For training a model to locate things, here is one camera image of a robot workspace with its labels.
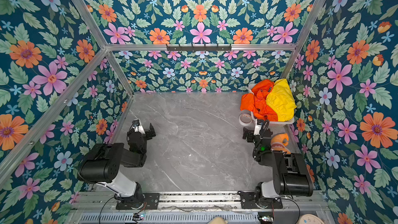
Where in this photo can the orange shorts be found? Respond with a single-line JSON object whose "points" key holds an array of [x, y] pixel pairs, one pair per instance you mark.
{"points": [[255, 101]]}

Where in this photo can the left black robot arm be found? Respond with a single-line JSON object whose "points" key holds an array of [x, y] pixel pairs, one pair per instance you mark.
{"points": [[101, 166]]}

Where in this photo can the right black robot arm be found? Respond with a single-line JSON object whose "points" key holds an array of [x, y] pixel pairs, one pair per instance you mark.
{"points": [[290, 176]]}

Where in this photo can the yellow shorts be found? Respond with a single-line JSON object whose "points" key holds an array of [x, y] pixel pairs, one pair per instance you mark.
{"points": [[281, 100]]}

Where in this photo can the orange fish plush toy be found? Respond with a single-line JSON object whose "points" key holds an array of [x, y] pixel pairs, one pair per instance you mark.
{"points": [[280, 142]]}

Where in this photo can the white plastic basket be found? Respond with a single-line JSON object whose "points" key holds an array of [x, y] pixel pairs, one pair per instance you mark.
{"points": [[291, 121]]}

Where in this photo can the white tape roll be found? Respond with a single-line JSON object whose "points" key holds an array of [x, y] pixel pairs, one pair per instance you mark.
{"points": [[245, 119]]}

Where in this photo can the white round device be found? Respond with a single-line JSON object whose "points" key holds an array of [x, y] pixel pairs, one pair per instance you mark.
{"points": [[309, 219]]}

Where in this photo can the beige round object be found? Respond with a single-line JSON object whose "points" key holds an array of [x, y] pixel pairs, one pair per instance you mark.
{"points": [[218, 220]]}

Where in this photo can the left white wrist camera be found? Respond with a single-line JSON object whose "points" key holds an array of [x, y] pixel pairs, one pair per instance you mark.
{"points": [[137, 127]]}

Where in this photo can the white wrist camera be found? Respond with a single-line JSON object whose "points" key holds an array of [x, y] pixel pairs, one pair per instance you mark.
{"points": [[258, 126], [137, 127]]}

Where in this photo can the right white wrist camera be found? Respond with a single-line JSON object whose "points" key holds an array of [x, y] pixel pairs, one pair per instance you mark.
{"points": [[258, 126]]}

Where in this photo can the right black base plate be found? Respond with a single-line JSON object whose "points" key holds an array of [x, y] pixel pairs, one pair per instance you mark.
{"points": [[252, 200]]}

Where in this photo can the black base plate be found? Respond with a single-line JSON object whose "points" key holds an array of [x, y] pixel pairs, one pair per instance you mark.
{"points": [[140, 201], [252, 200]]}

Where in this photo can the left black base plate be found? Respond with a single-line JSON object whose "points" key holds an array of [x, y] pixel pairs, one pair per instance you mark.
{"points": [[140, 201]]}

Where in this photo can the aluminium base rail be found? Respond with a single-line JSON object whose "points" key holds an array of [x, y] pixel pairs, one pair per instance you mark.
{"points": [[195, 207]]}

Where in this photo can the black hook rail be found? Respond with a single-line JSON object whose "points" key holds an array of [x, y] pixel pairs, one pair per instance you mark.
{"points": [[194, 48]]}

